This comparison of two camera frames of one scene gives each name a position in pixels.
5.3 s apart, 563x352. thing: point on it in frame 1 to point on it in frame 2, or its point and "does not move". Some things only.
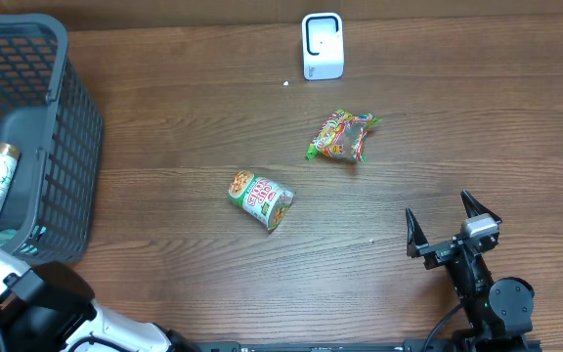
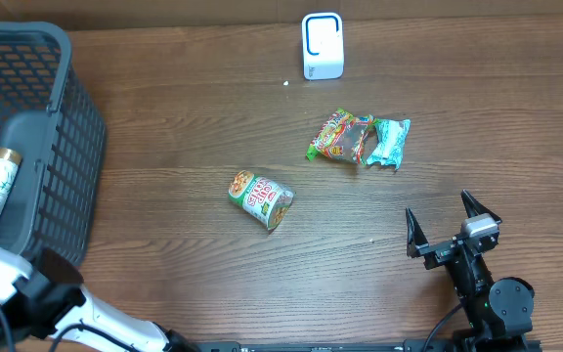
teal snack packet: [1, 237] to [392, 134]
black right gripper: [437, 251] does not move
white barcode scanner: [323, 37] does not move
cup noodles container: [265, 199] does not move
